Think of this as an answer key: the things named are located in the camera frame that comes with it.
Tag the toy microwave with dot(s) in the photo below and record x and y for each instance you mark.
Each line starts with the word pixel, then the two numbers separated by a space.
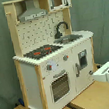
pixel 58 4

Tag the black stovetop red burners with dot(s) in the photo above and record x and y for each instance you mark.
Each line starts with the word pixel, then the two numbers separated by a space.
pixel 41 51

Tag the grey toy sink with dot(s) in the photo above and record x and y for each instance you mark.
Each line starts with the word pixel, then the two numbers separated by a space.
pixel 67 39

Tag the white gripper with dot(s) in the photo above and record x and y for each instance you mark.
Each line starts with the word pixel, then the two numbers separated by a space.
pixel 106 73

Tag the red oven knob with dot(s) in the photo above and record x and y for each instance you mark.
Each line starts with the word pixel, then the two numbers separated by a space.
pixel 49 67
pixel 65 57

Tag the white oven door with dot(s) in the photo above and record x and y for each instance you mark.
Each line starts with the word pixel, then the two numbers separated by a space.
pixel 59 86

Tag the black toy faucet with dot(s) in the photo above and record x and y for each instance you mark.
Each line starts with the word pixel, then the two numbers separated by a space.
pixel 60 29

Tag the left red oven knob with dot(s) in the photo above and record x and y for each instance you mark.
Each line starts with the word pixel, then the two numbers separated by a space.
pixel 49 67

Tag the right red oven knob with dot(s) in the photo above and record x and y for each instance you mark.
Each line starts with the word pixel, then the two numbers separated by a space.
pixel 65 57

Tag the wooden toy kitchen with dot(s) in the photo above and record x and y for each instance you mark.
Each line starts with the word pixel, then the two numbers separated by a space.
pixel 32 34

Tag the grey range hood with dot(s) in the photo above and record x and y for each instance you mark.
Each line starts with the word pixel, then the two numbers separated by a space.
pixel 31 12

